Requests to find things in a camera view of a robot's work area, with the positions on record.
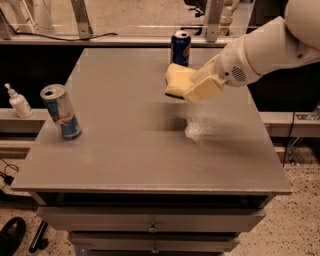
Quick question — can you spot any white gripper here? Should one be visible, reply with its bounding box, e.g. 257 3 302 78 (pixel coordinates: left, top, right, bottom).
183 35 262 103

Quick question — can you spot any yellow sponge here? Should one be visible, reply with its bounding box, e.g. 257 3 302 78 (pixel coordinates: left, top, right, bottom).
165 63 195 98

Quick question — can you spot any silver blue redbull can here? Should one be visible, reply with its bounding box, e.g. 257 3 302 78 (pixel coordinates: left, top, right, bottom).
40 84 81 140

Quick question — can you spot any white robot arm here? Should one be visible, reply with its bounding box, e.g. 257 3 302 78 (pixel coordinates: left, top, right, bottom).
183 0 320 102

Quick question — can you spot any blue pepsi can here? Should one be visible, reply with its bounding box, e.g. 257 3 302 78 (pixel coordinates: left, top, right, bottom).
171 30 191 67

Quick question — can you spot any grey drawer cabinet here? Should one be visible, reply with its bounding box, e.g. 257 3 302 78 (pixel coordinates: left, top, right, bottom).
13 48 291 256

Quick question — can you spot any white pump bottle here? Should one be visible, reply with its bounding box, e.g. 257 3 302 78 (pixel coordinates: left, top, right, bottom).
5 83 33 118

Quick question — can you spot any drawer with knob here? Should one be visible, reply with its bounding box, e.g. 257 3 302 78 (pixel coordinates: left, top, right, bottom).
37 207 265 233
69 232 239 253

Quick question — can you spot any top drawer with knob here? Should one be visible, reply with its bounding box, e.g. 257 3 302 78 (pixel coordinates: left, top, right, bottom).
37 207 265 233

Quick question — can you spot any black bar on floor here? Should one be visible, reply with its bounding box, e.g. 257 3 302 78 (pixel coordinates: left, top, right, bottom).
29 220 48 253

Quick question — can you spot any black shoe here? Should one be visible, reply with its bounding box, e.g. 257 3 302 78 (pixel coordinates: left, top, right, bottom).
0 217 26 256

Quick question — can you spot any metal frame leg right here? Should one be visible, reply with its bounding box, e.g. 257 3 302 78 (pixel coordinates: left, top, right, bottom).
204 0 223 42

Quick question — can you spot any metal frame leg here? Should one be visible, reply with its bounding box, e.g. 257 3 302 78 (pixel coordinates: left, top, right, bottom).
71 0 93 40
204 0 223 42

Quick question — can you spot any metal frame leg left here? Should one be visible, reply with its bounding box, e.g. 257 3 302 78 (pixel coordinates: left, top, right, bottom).
71 0 93 40

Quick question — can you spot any black cable on shelf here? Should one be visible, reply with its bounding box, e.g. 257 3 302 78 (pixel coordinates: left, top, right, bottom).
9 26 119 42

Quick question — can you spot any black plug and cable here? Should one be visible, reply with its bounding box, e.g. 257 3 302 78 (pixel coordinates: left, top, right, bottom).
0 157 20 191

